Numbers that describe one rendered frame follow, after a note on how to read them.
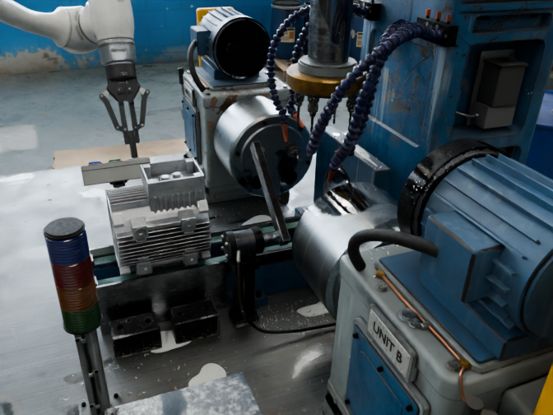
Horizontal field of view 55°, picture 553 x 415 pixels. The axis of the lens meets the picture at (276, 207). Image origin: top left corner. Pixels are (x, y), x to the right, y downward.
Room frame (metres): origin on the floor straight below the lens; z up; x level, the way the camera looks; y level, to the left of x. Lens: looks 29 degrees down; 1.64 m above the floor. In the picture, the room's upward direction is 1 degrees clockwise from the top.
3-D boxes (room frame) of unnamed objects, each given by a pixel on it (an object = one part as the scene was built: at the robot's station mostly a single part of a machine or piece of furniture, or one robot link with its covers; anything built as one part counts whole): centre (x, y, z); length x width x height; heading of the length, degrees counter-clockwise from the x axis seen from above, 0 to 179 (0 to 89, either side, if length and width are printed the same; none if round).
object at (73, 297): (0.68, 0.32, 1.10); 0.06 x 0.06 x 0.04
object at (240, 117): (1.49, 0.07, 1.04); 0.37 x 0.25 x 0.25; 22
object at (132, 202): (1.03, 0.27, 1.02); 0.20 x 0.19 x 0.19; 112
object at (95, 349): (0.68, 0.32, 1.01); 0.08 x 0.08 x 0.42; 22
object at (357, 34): (6.33, -0.50, 0.37); 1.20 x 0.80 x 0.74; 107
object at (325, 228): (0.86, -0.19, 1.04); 0.41 x 0.25 x 0.25; 22
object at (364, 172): (1.22, -0.21, 0.97); 0.30 x 0.11 x 0.34; 22
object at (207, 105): (1.72, 0.16, 0.99); 0.35 x 0.31 x 0.37; 22
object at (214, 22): (1.74, 0.20, 1.16); 0.33 x 0.26 x 0.42; 22
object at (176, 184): (1.05, 0.23, 1.11); 0.12 x 0.11 x 0.07; 112
